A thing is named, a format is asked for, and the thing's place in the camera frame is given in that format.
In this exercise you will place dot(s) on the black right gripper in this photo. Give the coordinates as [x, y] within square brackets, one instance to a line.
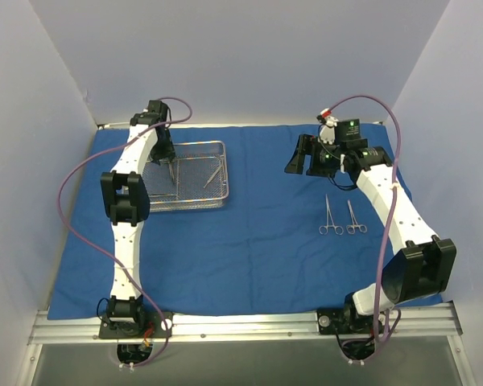
[311, 155]

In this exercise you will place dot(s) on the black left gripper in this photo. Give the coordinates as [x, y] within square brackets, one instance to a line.
[163, 149]

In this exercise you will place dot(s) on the steel needle holder forceps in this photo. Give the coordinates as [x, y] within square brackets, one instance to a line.
[173, 167]

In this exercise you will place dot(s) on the steel mesh instrument tray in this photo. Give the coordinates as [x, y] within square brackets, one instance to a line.
[197, 161]

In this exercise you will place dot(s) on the steel curved retractor instrument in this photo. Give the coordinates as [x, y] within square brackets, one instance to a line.
[212, 177]

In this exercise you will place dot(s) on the steel hemostat clamp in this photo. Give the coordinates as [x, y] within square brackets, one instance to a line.
[330, 224]
[354, 226]

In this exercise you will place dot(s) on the blue surgical drape cloth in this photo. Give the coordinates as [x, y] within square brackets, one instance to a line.
[260, 253]

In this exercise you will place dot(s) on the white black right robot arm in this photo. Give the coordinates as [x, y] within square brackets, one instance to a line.
[422, 262]

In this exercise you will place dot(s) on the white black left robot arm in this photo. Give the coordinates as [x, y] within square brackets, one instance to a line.
[127, 205]

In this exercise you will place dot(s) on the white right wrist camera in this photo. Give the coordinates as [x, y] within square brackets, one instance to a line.
[327, 134]

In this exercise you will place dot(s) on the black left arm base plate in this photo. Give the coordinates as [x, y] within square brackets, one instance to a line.
[152, 325]

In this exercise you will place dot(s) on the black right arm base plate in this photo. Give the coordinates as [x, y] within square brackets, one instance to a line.
[331, 321]

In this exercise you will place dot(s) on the aluminium front frame rail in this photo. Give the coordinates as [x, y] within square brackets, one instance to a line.
[424, 321]

